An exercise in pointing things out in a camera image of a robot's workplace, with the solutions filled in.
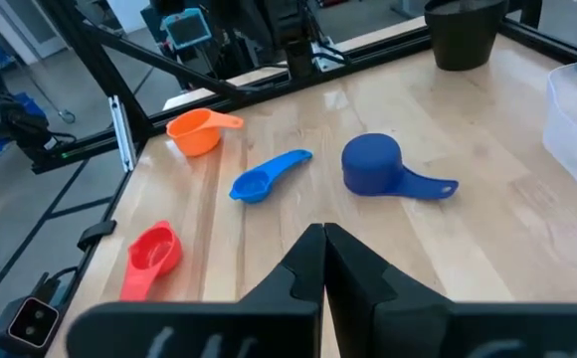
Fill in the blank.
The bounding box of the orange measuring cup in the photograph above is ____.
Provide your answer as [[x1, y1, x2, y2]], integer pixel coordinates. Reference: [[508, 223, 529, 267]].
[[165, 107, 245, 158]]

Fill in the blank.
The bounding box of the black plant pot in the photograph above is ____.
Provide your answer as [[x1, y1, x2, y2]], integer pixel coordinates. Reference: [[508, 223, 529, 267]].
[[423, 0, 510, 72]]

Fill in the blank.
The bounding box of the small bright blue measuring cup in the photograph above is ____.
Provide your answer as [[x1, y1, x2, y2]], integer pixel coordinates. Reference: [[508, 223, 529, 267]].
[[228, 148, 314, 205]]

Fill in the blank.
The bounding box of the black cable bundle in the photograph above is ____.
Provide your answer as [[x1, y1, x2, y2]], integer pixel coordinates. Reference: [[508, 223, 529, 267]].
[[0, 93, 79, 160]]

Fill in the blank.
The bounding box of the silver aluminium bracket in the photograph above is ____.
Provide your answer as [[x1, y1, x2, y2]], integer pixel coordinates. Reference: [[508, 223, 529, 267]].
[[107, 94, 137, 173]]

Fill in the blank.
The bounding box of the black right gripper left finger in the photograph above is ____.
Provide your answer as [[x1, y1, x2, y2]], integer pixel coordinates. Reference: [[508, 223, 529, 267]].
[[67, 223, 325, 358]]

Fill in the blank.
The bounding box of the red measuring cup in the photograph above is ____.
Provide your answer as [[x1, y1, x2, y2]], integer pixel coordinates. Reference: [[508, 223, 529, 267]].
[[119, 220, 184, 302]]

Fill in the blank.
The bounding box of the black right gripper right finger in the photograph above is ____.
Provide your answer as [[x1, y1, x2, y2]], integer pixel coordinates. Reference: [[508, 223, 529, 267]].
[[325, 223, 577, 358]]

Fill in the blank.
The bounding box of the light blue framed screen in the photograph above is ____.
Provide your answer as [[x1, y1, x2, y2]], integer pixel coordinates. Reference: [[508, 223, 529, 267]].
[[161, 7, 214, 51]]

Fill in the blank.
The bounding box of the black table-level camera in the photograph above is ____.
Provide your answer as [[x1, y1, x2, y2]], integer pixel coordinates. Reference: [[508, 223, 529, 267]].
[[0, 295, 62, 355]]

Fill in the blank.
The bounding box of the black cable clip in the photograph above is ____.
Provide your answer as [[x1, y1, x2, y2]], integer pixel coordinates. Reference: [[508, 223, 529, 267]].
[[77, 220, 118, 253]]

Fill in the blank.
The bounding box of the dark blue measuring cup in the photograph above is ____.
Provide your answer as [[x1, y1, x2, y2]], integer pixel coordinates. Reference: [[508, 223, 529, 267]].
[[340, 132, 460, 201]]

